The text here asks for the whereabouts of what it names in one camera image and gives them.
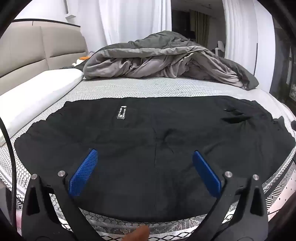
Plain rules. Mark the white patterned mattress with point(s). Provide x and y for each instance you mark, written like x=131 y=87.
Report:
x=161 y=87

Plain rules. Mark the white chair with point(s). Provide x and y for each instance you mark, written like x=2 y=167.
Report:
x=219 y=47

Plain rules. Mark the white pillow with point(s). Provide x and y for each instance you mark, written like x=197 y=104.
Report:
x=39 y=90

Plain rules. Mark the beige padded headboard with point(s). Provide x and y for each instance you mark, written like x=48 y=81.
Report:
x=37 y=49

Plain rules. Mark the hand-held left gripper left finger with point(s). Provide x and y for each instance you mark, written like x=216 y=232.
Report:
x=83 y=172

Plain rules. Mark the person's left hand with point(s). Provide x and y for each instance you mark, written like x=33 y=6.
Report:
x=137 y=234

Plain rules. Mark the black pants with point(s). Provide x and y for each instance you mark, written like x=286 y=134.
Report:
x=148 y=129

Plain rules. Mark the grey duvet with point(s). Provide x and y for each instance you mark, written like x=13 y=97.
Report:
x=161 y=59

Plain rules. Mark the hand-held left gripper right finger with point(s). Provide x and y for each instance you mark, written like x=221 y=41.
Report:
x=205 y=172

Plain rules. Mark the white curtain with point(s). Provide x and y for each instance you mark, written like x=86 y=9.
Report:
x=129 y=20
x=242 y=30

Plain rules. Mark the orange and white plush toy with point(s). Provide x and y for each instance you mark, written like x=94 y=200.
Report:
x=81 y=59

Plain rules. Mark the dark olive curtain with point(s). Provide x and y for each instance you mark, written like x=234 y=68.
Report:
x=201 y=26

